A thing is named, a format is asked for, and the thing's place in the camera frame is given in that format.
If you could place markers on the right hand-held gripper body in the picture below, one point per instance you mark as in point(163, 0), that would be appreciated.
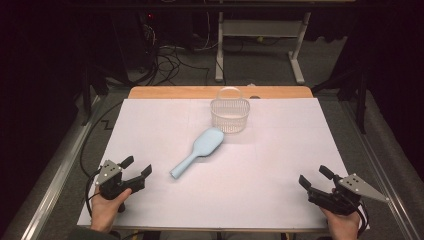
point(336, 200)

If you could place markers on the white table sheet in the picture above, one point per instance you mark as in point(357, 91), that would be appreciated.
point(233, 186)

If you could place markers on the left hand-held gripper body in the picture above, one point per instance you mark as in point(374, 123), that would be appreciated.
point(111, 185)

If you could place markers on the light blue hair brush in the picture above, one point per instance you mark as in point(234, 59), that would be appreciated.
point(203, 146)

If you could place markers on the person's right hand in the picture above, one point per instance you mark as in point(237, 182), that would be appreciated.
point(345, 226)

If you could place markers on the person's left hand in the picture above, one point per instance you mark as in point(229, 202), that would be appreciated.
point(105, 213)

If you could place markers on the metal floor rail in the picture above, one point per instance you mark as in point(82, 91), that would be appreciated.
point(56, 173)
point(383, 166)

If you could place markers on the black stand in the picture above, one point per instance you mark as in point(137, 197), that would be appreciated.
point(88, 90)
point(360, 96)

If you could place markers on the white plastic basket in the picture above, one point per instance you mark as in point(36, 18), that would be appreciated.
point(230, 116)

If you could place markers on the white metal desk frame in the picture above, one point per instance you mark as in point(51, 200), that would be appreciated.
point(263, 28)

